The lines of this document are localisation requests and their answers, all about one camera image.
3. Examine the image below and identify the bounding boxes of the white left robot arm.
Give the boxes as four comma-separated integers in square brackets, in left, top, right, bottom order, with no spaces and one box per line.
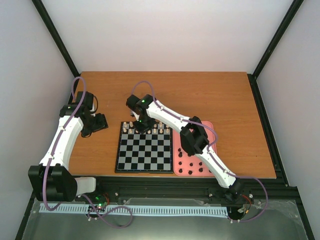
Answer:
[28,91,108,202]

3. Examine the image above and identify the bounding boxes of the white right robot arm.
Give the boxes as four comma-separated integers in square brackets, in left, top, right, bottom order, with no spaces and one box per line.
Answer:
[126,94,243,203]

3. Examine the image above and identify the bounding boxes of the black white chessboard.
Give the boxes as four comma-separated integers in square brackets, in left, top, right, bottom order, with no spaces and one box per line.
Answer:
[115,121,173,174]

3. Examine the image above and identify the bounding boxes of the pink piece tray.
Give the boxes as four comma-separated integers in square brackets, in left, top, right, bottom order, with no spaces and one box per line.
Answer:
[172,130,215,178]

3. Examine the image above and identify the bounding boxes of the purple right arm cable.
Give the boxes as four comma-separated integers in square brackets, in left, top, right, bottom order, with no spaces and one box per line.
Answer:
[131,80,269,224]

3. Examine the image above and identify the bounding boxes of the light blue cable duct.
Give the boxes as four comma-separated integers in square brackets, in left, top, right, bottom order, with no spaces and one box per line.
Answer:
[38,203,228,218]

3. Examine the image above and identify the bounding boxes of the black aluminium frame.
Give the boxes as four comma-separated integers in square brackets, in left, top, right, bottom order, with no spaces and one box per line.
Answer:
[32,0,315,240]

